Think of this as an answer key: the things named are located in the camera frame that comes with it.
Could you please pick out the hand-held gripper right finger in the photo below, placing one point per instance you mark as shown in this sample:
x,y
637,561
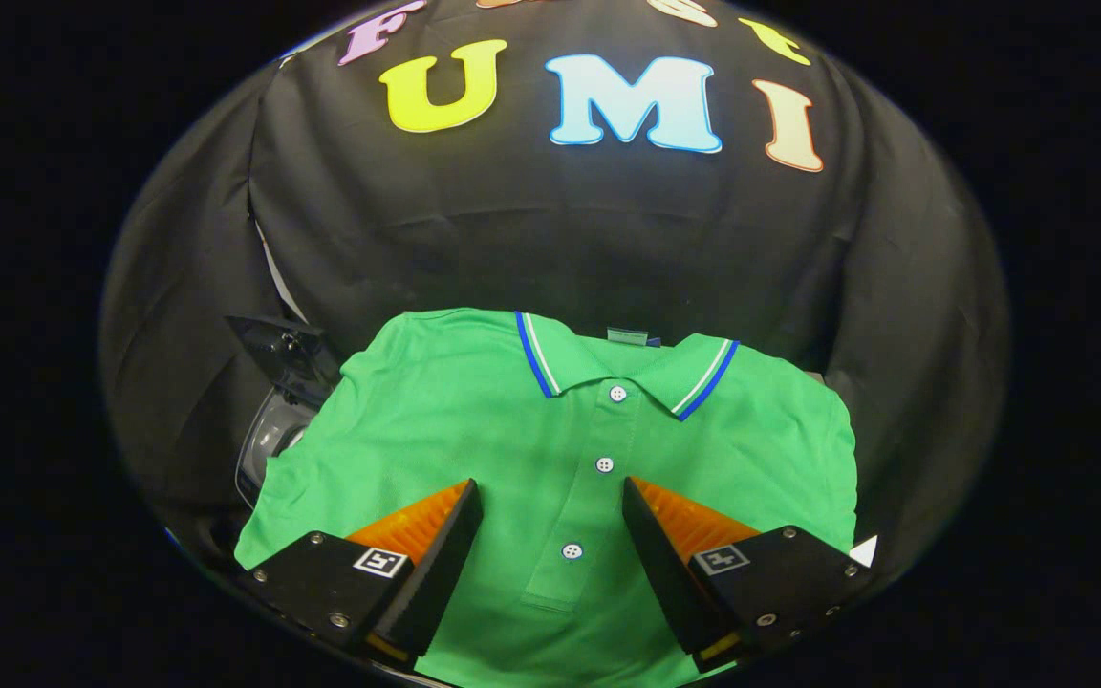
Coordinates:
x,y
665,564

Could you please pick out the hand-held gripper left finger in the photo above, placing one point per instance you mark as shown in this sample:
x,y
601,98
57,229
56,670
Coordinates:
x,y
436,564

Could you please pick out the green polo shirt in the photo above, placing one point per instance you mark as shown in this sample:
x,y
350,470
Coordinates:
x,y
455,420

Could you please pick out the grey washing machine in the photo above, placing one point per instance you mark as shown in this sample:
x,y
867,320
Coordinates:
x,y
269,440

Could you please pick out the white flat sheet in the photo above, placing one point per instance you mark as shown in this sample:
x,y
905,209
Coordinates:
x,y
864,552

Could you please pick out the black backdrop cloth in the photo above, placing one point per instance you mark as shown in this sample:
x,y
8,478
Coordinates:
x,y
560,229

